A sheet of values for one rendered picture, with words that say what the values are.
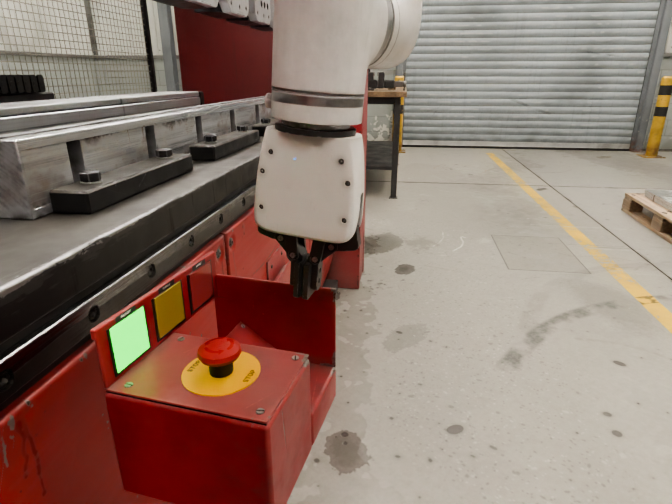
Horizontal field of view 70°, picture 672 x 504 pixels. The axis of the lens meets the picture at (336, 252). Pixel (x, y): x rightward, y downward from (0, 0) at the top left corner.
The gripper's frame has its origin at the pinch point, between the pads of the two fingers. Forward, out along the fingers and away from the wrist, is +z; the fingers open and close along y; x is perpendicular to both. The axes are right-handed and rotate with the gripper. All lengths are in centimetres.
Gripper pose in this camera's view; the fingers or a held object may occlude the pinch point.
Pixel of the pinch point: (306, 276)
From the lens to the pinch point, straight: 50.0
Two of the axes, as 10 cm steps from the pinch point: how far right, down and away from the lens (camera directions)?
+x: 2.8, -3.4, 9.0
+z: -0.8, 9.2, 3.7
